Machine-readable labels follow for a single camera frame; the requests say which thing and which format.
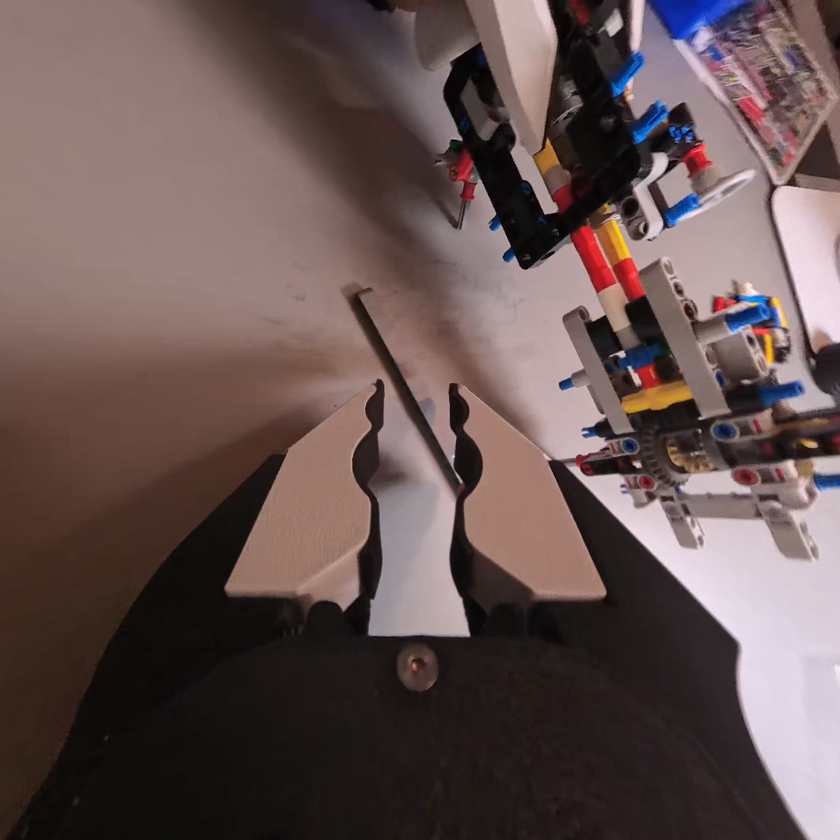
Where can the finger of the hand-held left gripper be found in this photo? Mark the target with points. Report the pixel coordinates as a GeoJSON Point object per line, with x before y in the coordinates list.
{"type": "Point", "coordinates": [518, 52]}
{"type": "Point", "coordinates": [537, 172]}

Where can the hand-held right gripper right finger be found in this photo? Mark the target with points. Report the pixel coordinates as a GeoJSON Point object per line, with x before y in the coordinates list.
{"type": "Point", "coordinates": [531, 525]}

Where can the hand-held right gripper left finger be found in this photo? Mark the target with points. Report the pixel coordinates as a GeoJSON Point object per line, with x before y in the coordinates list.
{"type": "Point", "coordinates": [302, 525]}

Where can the multicoloured lego vehicle chassis assembly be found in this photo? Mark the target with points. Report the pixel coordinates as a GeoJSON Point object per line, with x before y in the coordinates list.
{"type": "Point", "coordinates": [590, 164]}

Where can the thin black lego rod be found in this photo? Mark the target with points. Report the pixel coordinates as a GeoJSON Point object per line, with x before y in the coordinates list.
{"type": "Point", "coordinates": [394, 367]}

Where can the clear tray of lego parts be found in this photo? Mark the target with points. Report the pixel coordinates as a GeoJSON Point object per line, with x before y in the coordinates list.
{"type": "Point", "coordinates": [754, 79]}

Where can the black rubber lego tire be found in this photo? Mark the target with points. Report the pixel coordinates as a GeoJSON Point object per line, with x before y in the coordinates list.
{"type": "Point", "coordinates": [828, 371]}

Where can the blue plastic box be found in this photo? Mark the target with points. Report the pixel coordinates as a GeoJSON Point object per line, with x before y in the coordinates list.
{"type": "Point", "coordinates": [682, 16]}

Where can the white rounded tray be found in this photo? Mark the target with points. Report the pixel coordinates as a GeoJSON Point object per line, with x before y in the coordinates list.
{"type": "Point", "coordinates": [810, 249]}

